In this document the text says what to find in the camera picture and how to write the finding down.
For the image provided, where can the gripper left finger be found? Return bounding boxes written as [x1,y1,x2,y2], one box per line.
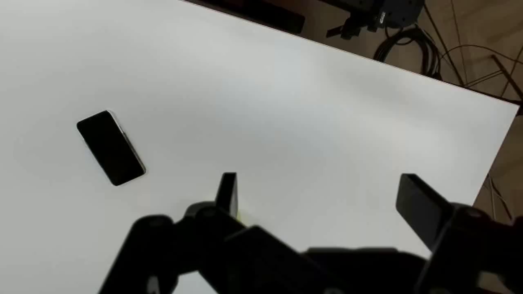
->
[98,172,327,294]

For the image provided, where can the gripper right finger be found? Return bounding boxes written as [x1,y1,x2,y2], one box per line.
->
[395,173,523,294]

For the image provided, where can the black smartphone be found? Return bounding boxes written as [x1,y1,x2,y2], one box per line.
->
[76,110,146,187]

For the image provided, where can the coil of black cable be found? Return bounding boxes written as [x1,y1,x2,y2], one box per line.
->
[373,27,443,80]

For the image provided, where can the camera on mount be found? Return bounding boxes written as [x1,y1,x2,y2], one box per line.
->
[326,0,426,40]

